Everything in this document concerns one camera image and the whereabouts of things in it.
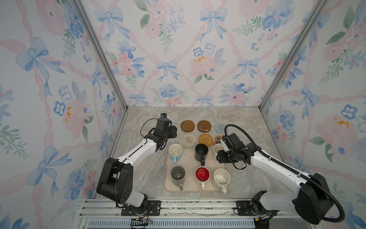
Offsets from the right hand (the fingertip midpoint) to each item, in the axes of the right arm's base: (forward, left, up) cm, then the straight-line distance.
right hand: (219, 157), depth 84 cm
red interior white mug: (-8, +9, -6) cm, 14 cm away
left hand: (+16, +27, +7) cm, 32 cm away
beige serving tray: (-8, +18, -7) cm, 21 cm away
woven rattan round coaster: (+17, +6, -8) cm, 20 cm away
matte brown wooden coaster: (+29, +18, -8) cm, 35 cm away
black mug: (+5, +10, -6) cm, 13 cm away
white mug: (-10, -2, -8) cm, 12 cm away
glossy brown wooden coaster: (+28, +6, -7) cm, 30 cm away
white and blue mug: (+6, +27, -5) cm, 28 cm away
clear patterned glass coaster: (+16, +18, -8) cm, 25 cm away
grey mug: (-10, +24, -4) cm, 26 cm away
